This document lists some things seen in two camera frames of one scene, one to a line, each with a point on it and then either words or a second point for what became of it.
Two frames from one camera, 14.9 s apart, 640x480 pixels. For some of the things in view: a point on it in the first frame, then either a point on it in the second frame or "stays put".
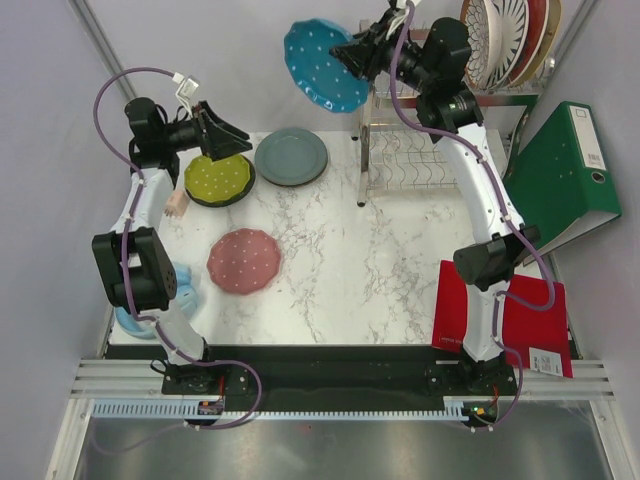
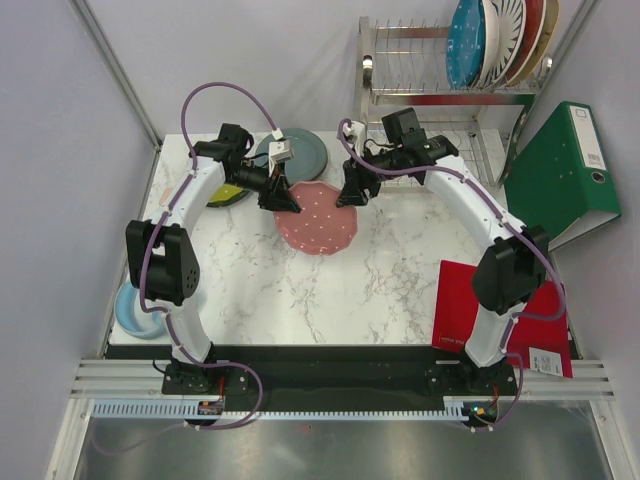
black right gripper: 366,48 -> 356,179
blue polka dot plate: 319,75 -> 465,44
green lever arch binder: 559,177 stays put
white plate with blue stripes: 508,27 stays put
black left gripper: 216,147 -> 275,194
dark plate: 227,201 stays put
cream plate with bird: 553,23 stays put
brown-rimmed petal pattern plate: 478,41 -> 492,41
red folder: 531,337 stays put
